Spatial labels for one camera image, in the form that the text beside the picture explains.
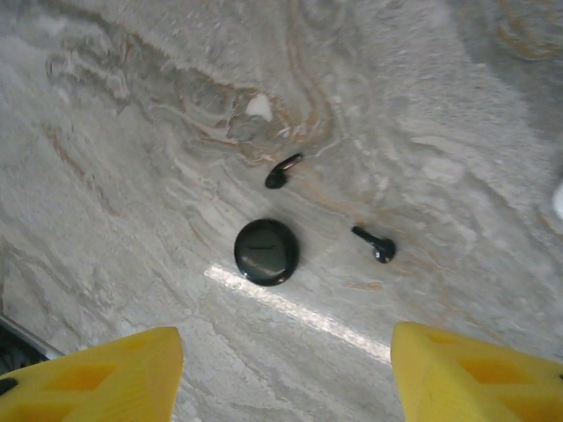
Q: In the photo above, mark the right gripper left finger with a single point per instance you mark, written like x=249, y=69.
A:
x=110, y=382

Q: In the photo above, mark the black round charging case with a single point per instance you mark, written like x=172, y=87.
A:
x=266, y=252

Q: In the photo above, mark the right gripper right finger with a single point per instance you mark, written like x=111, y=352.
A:
x=475, y=387

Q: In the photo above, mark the white earbud charging case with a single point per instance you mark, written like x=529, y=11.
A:
x=559, y=200

